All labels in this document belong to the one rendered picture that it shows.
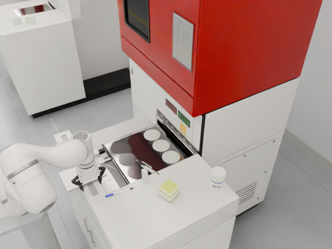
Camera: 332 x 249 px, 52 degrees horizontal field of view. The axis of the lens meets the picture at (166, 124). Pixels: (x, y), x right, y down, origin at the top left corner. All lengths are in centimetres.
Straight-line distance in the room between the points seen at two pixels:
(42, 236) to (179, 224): 87
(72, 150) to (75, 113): 266
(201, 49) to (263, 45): 38
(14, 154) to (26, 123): 272
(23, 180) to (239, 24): 104
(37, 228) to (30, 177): 97
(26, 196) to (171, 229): 68
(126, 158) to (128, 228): 49
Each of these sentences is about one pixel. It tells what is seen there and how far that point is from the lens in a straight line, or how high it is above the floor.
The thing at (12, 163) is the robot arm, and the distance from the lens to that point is 109.
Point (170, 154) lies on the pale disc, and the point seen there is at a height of 90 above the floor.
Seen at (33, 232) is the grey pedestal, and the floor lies 63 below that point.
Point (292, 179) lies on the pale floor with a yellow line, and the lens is 317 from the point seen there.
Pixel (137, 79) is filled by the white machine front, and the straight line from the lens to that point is 226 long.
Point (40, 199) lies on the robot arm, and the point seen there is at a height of 144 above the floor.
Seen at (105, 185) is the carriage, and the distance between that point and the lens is 181.
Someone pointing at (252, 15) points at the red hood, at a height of 168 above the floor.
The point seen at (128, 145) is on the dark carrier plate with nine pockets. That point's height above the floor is 90.
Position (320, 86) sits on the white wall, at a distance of 308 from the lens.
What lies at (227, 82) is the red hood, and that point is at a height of 137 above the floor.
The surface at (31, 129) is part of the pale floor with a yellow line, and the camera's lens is 371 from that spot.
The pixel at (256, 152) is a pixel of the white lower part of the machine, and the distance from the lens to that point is 224.
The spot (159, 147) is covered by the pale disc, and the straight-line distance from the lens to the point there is 195.
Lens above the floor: 225
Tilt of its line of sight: 40 degrees down
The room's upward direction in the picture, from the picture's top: straight up
